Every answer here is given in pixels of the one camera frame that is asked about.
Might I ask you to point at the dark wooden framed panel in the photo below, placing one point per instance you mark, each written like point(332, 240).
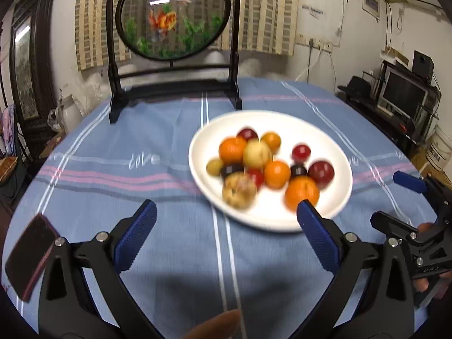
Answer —
point(26, 77)

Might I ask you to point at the mandarin orange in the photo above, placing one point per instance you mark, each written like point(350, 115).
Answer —
point(277, 173)
point(232, 149)

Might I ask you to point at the black speaker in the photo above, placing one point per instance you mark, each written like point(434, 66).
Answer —
point(422, 63)

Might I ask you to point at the small dark red plum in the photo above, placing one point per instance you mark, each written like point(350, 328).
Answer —
point(247, 134)

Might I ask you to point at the large red plum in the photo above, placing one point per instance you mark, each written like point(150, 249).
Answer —
point(320, 174)

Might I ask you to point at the red cherry tomato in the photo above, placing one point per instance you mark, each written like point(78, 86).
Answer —
point(301, 152)

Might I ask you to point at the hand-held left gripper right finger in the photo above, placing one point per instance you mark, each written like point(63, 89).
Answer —
point(317, 236)

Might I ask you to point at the pale yellow round fruit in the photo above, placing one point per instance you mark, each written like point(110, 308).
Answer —
point(257, 153)

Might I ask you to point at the person's right hand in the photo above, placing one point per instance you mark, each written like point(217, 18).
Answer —
point(425, 226)

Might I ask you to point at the bright red round fruit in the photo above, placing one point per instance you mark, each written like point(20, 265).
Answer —
point(255, 177)

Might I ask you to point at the white wall frame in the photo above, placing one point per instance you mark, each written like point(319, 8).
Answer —
point(370, 1)

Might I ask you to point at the purple cloth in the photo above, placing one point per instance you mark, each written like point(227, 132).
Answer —
point(9, 129)

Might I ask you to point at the beige checked curtain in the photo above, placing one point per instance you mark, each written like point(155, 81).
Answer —
point(268, 14)

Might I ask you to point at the small green-yellow fruit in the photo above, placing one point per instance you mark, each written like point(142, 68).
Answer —
point(214, 167)

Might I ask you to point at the black desk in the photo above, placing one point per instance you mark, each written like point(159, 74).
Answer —
point(370, 111)

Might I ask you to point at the brownish yellow fruit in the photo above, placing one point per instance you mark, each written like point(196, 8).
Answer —
point(239, 190)

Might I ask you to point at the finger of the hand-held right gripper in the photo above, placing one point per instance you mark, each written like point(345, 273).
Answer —
point(392, 223)
point(409, 182)

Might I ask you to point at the dark purple plum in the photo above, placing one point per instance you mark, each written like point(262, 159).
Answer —
point(297, 170)
point(231, 171)

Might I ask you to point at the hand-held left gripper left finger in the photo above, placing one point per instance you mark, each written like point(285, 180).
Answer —
point(136, 235)

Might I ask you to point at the yellow-orange citrus fruit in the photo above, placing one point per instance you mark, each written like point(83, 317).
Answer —
point(271, 141)

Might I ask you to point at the wall socket strip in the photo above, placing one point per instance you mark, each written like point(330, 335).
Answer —
point(317, 44)

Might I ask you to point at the white oval plate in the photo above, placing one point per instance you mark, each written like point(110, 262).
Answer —
point(317, 134)

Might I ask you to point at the large orange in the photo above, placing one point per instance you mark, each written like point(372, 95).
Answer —
point(302, 192)

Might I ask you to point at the black hat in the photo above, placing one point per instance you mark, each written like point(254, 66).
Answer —
point(358, 84)

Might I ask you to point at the round embroidered screen black stand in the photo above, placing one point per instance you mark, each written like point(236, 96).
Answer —
point(176, 91)

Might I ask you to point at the white bucket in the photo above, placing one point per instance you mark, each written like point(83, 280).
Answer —
point(438, 146)

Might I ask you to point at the white jug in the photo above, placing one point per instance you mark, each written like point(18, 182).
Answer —
point(69, 111)

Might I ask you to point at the blue striped tablecloth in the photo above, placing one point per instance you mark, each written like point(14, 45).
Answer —
point(141, 183)

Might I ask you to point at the person's left hand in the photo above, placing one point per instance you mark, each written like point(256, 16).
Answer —
point(215, 325)

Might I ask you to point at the computer monitor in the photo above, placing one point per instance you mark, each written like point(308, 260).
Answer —
point(402, 93)

